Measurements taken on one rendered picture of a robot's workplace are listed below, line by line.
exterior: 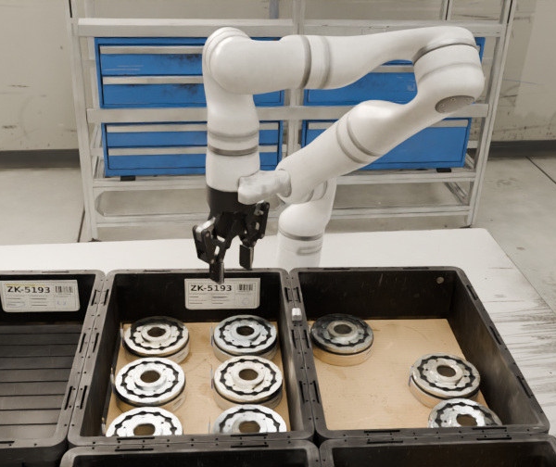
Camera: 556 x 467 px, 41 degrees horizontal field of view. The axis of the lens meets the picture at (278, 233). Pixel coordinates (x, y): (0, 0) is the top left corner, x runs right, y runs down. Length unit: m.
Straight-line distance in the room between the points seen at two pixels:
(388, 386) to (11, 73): 3.02
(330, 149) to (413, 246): 0.63
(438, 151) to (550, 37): 1.25
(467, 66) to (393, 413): 0.51
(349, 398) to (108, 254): 0.81
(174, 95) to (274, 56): 2.01
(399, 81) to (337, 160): 1.84
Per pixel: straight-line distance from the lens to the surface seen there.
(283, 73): 0.96
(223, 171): 1.00
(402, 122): 1.13
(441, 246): 1.84
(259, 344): 1.18
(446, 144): 3.23
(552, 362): 1.53
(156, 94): 2.94
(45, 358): 1.24
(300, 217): 1.43
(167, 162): 3.04
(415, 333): 1.29
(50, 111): 3.91
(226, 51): 0.93
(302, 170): 1.32
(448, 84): 1.05
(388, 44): 1.04
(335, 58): 0.99
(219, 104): 0.99
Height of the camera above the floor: 1.58
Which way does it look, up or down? 29 degrees down
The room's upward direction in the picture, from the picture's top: 2 degrees clockwise
